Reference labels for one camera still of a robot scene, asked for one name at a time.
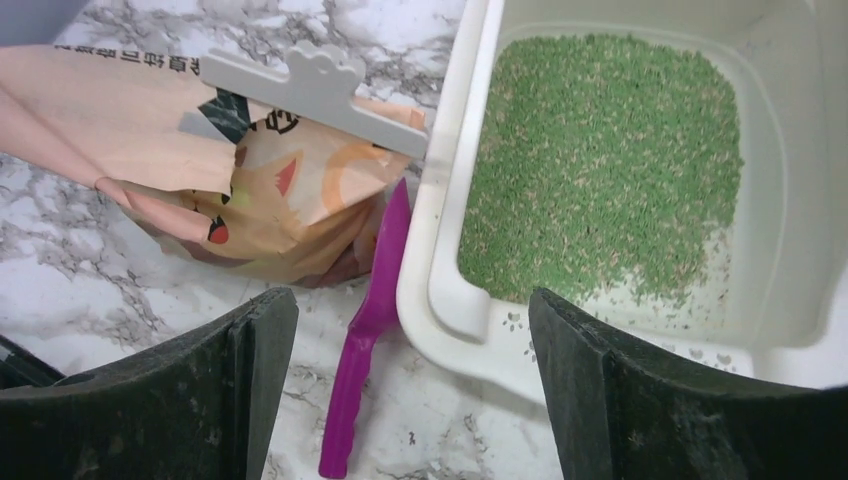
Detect orange cat litter bag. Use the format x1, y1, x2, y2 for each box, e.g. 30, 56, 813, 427
1, 45, 427, 288

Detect magenta plastic litter scoop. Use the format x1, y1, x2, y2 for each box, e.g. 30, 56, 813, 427
318, 179, 411, 479

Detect green cat litter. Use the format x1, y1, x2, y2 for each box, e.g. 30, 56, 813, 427
458, 34, 743, 304

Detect grey bag sealing clip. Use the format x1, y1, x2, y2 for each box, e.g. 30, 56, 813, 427
199, 40, 429, 159

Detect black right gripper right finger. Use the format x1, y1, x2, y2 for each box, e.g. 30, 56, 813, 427
529, 288, 847, 479

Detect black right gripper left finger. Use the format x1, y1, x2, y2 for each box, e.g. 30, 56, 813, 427
1, 287, 299, 479

